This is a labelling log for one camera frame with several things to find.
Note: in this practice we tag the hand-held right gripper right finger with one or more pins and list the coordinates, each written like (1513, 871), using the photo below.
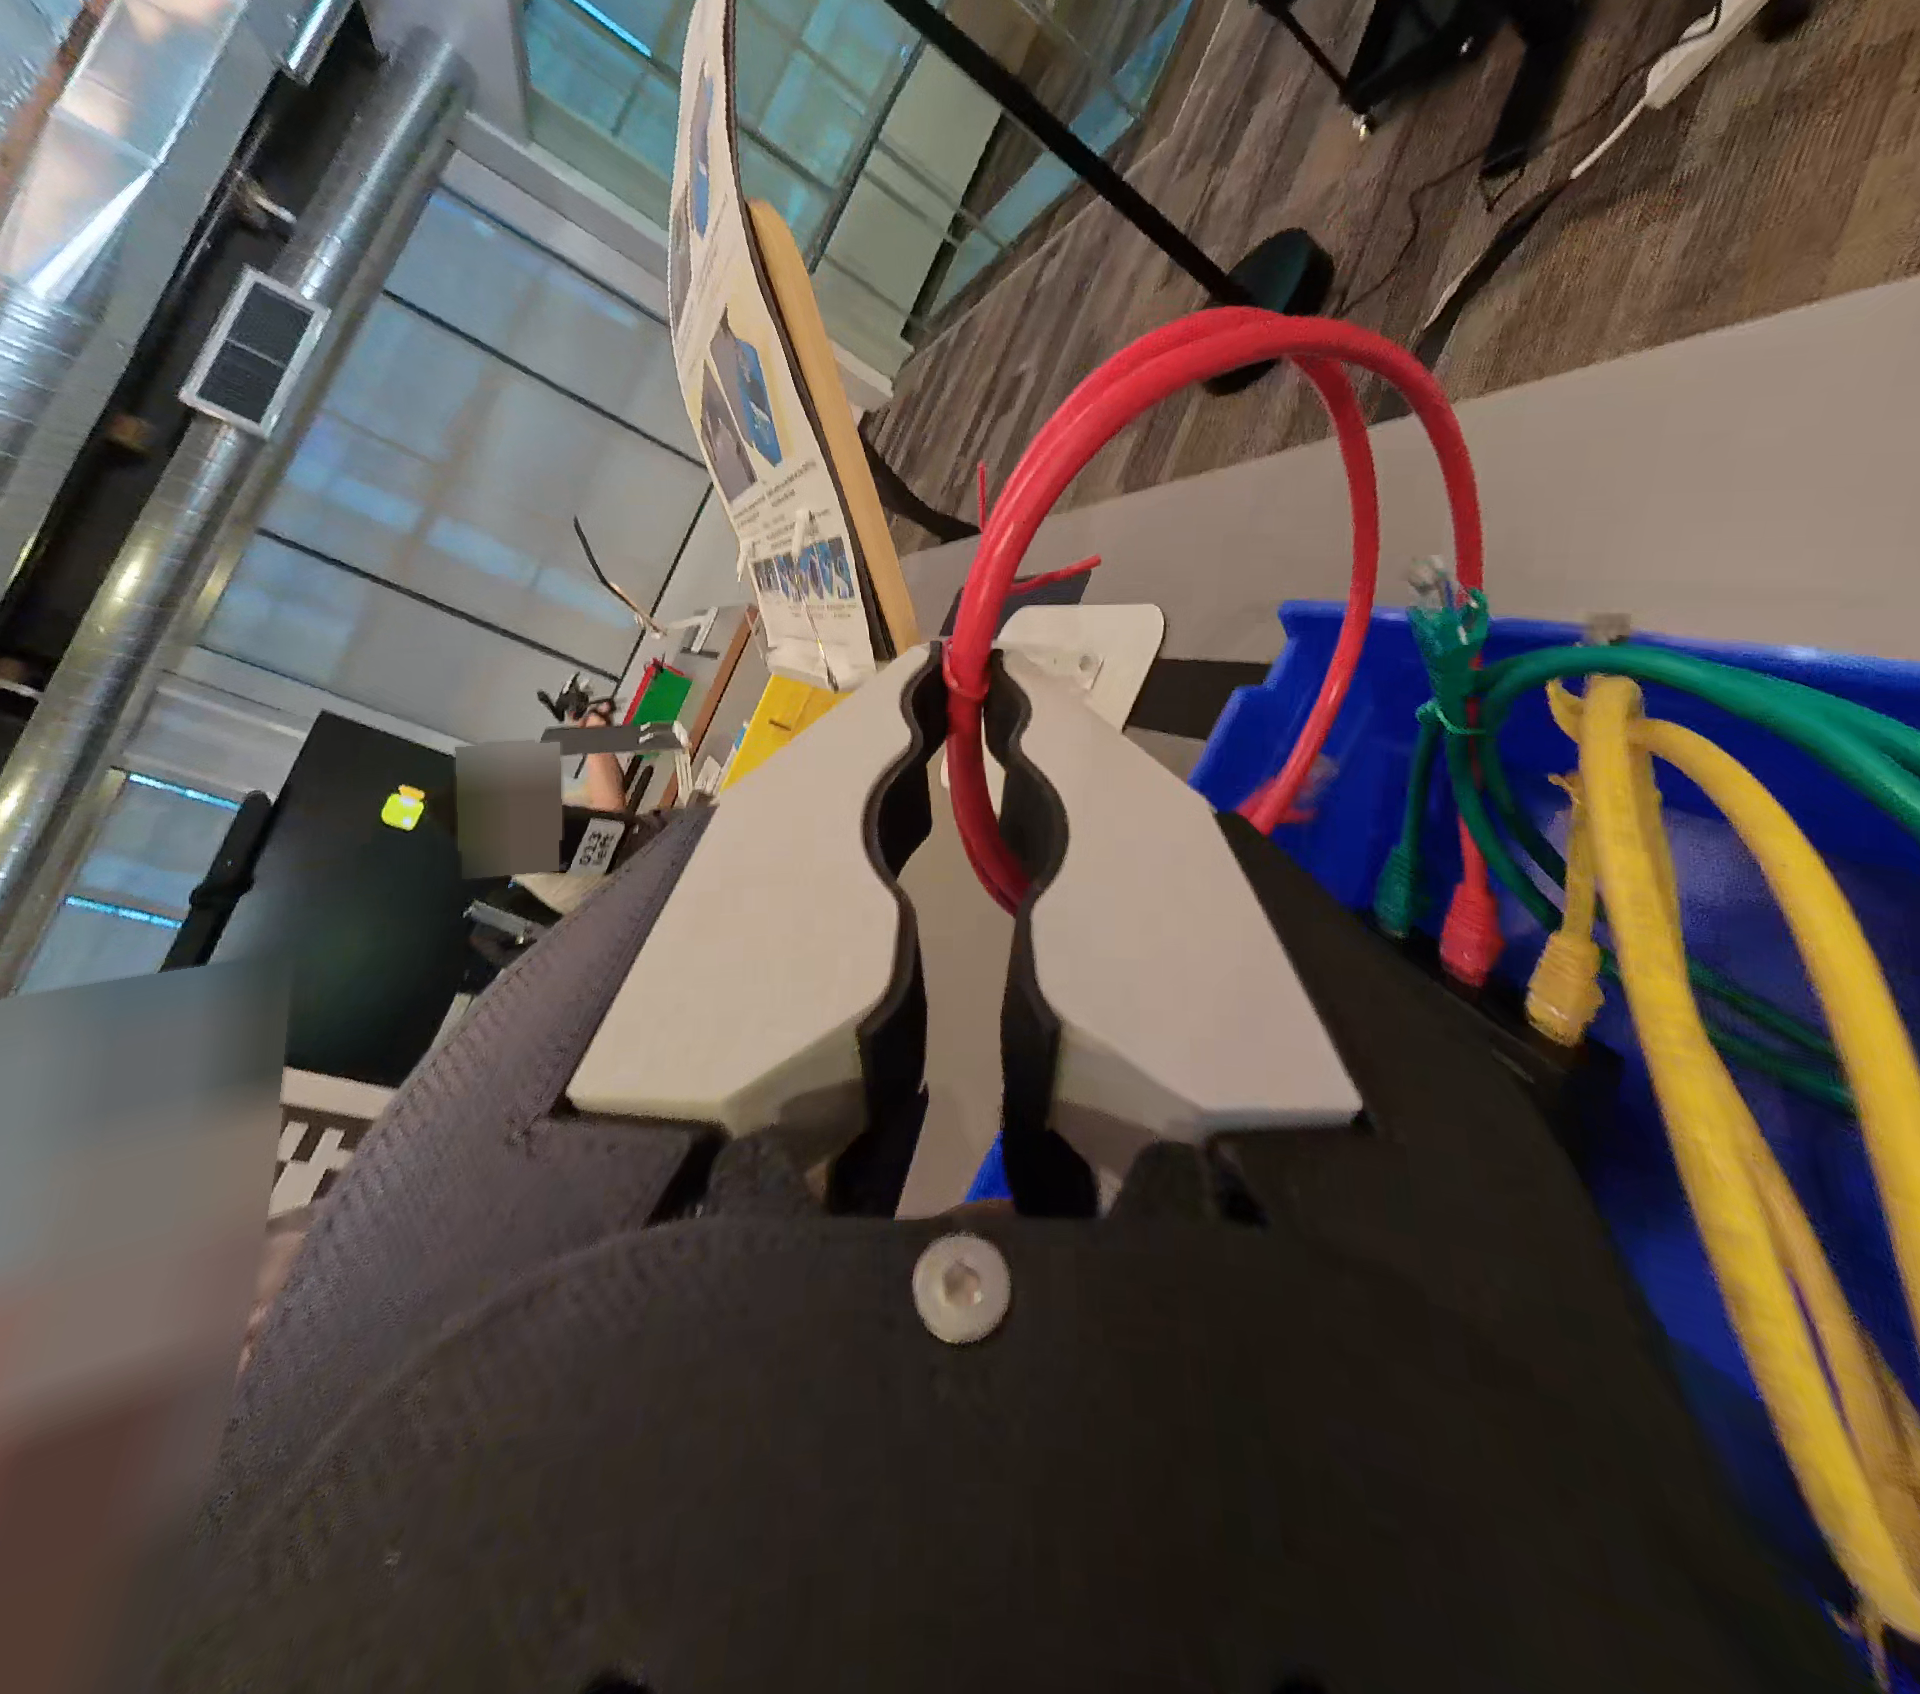
(1187, 961)

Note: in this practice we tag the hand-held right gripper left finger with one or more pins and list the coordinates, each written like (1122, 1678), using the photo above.
(737, 961)

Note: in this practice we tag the blue plastic bin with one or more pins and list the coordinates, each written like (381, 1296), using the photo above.
(1253, 735)

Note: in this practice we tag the black network switch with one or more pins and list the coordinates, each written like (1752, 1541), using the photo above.
(1563, 1063)

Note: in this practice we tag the yellow plastic bin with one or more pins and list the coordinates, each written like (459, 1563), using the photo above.
(780, 710)

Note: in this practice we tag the green plastic bin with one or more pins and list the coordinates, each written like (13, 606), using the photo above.
(659, 698)

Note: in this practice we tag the black monitor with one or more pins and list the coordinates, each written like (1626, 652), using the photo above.
(348, 931)

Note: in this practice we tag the laminated instruction sheet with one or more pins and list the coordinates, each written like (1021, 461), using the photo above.
(737, 403)

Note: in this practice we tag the black stanchion pole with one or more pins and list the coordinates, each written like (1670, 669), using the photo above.
(1282, 277)

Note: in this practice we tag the white air vent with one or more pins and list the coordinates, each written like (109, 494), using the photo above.
(256, 351)

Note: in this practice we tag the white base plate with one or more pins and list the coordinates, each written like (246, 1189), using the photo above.
(1110, 658)

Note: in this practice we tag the round metal air duct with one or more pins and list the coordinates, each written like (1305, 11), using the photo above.
(226, 554)

